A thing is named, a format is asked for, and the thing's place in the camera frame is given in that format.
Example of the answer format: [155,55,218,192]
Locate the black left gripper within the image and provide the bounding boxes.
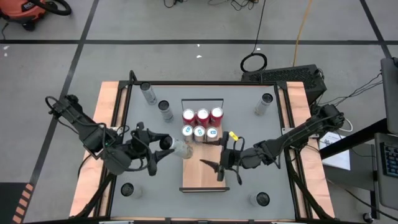
[132,122,175,177]

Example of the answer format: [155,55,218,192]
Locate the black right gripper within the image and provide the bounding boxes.
[199,131,254,182]

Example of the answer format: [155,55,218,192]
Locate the white Celsius can orange print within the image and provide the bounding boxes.
[254,92,274,116]
[159,135,195,160]
[120,182,145,200]

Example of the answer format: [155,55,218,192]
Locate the silver blue Red Bull can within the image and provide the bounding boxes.
[193,125,206,144]
[181,124,194,144]
[205,126,219,144]

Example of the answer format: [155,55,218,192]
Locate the red Fanta soda can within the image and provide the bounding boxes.
[196,108,210,128]
[210,106,224,128]
[182,108,197,128]

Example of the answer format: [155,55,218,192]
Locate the white Celsius can blue print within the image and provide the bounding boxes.
[139,81,158,106]
[157,100,175,122]

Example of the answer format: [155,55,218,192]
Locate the tall white Celsius can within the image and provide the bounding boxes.
[248,191,271,208]

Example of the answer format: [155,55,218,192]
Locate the black computer case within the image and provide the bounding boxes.
[241,63,328,101]

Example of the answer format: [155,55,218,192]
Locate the white paper sheet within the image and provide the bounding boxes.
[318,130,351,171]

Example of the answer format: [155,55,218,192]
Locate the black desk bar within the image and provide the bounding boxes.
[319,118,389,160]

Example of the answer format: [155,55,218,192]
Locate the grey keyboard tray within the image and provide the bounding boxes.
[374,132,398,211]

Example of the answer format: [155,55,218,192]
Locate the black keyboard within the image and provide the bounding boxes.
[379,142,398,179]

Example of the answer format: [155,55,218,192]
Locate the grey monitor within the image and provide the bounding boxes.
[380,57,398,135]

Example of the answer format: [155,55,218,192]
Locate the orange shop vacuum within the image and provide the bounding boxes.
[0,0,73,32]

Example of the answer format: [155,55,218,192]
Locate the black aluminium table frame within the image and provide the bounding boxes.
[73,70,335,224]

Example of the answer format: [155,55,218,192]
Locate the black cable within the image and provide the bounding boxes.
[239,0,269,73]

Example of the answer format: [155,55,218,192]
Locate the white cable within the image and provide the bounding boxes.
[340,118,354,133]

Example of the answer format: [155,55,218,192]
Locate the yellow cable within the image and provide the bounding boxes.
[292,0,313,68]

